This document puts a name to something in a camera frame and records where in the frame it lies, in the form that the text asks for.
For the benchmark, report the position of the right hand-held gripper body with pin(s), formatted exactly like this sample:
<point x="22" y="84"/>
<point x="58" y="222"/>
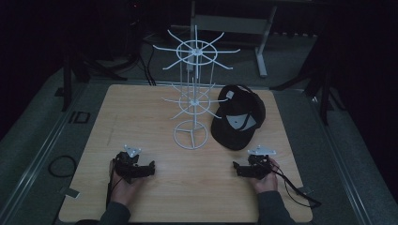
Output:
<point x="258" y="167"/>

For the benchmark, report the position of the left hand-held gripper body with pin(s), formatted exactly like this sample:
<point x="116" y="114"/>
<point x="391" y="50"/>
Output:
<point x="126" y="167"/>

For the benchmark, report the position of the person's right hand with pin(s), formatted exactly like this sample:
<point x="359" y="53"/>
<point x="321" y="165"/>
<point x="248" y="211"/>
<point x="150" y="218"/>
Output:
<point x="267" y="182"/>

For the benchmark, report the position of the person's left hand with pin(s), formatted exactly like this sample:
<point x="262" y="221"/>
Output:
<point x="123" y="189"/>

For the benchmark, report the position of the black baseball cap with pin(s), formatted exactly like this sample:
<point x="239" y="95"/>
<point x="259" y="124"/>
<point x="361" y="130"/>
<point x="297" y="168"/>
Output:
<point x="237" y="131"/>

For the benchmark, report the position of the black tripod stand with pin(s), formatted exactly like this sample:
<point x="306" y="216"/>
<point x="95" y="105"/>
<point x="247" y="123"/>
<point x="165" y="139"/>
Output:
<point x="324" y="90"/>
<point x="67" y="81"/>

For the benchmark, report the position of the black rectangular floor frame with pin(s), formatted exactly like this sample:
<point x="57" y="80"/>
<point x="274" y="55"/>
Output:
<point x="79" y="117"/>

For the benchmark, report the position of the grey metal frame stand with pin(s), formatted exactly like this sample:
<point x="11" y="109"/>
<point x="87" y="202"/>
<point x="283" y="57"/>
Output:
<point x="233" y="24"/>

